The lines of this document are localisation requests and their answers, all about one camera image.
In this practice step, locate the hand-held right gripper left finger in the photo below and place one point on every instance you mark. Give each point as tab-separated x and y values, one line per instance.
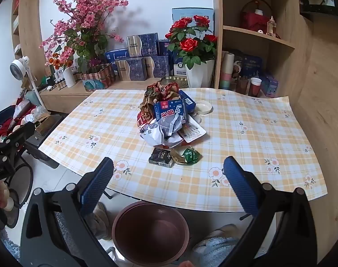
98	182

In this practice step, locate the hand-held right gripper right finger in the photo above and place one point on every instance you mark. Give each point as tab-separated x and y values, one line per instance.
241	185

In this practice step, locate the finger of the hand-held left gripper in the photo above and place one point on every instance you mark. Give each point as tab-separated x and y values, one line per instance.
21	135

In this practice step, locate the green gold foil wrapper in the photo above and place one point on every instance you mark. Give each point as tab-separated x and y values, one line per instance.
187	155

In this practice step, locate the black cigarette pack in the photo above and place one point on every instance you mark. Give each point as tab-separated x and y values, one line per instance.
161	158

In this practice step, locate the white printed paper packet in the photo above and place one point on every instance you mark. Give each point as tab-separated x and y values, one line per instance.
194	132

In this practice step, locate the brown plastic trash bin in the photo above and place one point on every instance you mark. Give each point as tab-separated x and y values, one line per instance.
149	236

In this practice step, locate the white paper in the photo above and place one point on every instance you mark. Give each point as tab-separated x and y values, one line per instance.
163	132

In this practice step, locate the dark blue coffee box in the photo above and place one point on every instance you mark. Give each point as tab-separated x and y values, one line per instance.
187	101

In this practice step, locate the blue and white carton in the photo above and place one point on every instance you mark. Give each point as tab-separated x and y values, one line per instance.
169	111

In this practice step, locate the red gold wrapper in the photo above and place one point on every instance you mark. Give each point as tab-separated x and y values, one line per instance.
157	94

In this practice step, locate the person's left hand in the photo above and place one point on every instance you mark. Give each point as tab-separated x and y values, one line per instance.
1	197

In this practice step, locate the cluttered dark storage crate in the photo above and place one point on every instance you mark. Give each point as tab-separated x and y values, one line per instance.
26	111

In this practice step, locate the black round stool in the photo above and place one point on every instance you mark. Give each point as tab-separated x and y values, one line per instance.
24	178

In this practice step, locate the brown plush slipper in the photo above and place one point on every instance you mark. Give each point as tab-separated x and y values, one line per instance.
100	222

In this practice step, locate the yellow checked floral tablecloth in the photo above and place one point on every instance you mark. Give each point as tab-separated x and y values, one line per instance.
116	133

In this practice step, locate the white desk fan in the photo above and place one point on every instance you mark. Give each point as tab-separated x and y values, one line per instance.
18	71

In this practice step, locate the row of small bottles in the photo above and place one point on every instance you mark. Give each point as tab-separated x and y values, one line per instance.
57	82

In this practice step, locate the light blue plush slipper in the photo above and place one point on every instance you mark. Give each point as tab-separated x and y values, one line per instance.
213	251

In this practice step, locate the small white dish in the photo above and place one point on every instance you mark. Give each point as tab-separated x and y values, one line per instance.
203	108

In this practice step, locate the striped flower planter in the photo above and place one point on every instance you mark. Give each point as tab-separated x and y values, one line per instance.
99	75

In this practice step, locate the red paper cup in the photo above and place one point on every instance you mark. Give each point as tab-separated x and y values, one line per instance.
254	87

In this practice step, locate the dark brown cup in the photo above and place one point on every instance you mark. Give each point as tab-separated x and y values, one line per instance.
242	86

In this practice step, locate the small blue box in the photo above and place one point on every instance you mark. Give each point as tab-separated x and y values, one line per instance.
269	86

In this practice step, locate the wooden shelf unit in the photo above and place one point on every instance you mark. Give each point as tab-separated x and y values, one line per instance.
311	103

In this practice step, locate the narrow wooden shelf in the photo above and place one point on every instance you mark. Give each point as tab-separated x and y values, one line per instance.
32	19

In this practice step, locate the stack of pastel paper cups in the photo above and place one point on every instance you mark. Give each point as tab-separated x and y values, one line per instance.
227	69

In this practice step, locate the stack of dark blue boxes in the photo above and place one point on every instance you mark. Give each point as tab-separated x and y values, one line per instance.
135	69

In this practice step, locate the blue printed gift box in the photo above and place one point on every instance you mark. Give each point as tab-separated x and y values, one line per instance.
249	64

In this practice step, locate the gold metal tray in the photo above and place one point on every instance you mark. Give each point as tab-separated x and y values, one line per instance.
175	80

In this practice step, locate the pink blossom plant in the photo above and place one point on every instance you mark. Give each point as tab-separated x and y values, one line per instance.
85	19

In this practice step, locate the blue white tall carton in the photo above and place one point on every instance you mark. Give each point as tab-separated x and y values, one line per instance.
180	66

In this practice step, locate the red rose plant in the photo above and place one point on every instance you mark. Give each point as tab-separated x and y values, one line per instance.
189	44

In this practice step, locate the clear glass bottle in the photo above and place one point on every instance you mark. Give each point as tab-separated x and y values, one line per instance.
271	27

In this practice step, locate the red gift basket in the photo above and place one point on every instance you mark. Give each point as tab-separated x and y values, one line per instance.
253	19

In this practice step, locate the large light blue box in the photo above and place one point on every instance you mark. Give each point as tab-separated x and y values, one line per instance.
180	15

